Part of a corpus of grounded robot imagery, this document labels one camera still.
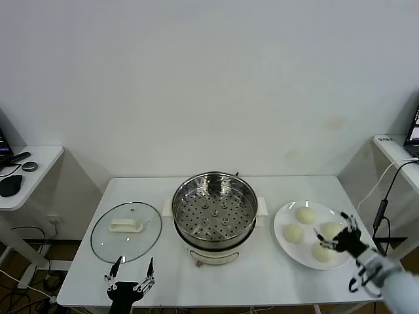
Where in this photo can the white wall socket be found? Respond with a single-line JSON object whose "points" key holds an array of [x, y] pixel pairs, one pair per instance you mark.
{"points": [[54, 219]]}

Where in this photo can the black remote stick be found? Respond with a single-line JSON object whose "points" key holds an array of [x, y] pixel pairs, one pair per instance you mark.
{"points": [[19, 156]]}

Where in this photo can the round white plate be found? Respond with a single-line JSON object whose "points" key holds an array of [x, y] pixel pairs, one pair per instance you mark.
{"points": [[284, 216]]}

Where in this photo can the white side table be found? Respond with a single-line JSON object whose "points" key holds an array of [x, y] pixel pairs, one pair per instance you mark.
{"points": [[393, 150], [39, 163]]}

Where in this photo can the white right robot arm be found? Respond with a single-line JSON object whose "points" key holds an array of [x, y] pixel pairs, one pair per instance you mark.
{"points": [[399, 288]]}

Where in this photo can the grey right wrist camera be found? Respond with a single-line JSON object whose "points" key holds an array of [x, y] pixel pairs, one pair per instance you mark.
{"points": [[361, 273]]}

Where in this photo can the black open laptop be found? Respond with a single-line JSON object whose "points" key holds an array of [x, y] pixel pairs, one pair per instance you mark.
{"points": [[413, 131]]}

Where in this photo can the white steamed baozi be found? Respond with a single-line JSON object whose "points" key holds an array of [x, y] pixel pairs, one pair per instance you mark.
{"points": [[306, 216], [329, 229], [293, 233], [322, 255]]}

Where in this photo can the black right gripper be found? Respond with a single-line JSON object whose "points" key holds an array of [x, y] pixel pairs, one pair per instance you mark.
{"points": [[350, 242]]}

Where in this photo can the stainless steel steamer basket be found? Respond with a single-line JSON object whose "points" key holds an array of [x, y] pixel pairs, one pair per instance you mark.
{"points": [[196, 212]]}

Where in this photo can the white label sticker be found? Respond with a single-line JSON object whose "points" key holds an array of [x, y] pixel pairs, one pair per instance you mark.
{"points": [[386, 139]]}

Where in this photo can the stainless steel steamer pot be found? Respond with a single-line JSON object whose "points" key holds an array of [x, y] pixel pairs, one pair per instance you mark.
{"points": [[212, 255]]}

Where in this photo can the round grey disc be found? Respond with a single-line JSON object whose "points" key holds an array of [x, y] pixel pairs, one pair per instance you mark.
{"points": [[29, 166]]}

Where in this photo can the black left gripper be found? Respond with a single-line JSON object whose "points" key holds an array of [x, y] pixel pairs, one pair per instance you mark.
{"points": [[122, 294]]}

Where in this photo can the computer monitor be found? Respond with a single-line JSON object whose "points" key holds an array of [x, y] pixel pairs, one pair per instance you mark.
{"points": [[5, 144]]}

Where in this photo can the black computer mouse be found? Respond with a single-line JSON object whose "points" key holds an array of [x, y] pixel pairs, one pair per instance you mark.
{"points": [[10, 185]]}

